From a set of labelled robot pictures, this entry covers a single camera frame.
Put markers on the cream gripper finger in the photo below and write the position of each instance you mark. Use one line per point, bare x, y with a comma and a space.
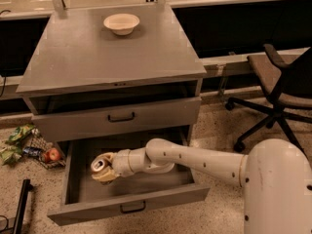
108, 156
106, 175

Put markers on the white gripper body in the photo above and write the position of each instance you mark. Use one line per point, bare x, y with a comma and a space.
121, 162

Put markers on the orange soda can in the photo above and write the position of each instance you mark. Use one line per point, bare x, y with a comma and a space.
99, 165

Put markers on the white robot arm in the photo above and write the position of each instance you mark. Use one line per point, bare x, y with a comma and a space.
276, 177

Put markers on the grey open middle drawer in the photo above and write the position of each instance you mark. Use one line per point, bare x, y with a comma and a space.
84, 199

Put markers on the grey upper drawer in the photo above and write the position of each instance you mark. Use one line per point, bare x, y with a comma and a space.
116, 120

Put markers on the grey drawer cabinet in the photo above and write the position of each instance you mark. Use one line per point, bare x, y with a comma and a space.
81, 65

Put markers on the red apple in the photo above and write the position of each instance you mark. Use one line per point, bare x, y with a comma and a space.
52, 155

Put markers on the blue snack packet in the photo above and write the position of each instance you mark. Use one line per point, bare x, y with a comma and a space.
32, 151

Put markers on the black metal stand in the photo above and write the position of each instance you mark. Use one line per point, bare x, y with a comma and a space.
14, 225

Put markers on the green chip bag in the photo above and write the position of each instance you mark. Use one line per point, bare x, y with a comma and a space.
10, 155
19, 134

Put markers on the white paper bowl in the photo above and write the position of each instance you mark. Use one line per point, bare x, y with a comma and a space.
121, 24

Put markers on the black office chair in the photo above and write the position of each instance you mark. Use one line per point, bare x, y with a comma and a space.
286, 82

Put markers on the wire mesh basket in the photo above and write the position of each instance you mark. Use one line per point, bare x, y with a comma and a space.
37, 140

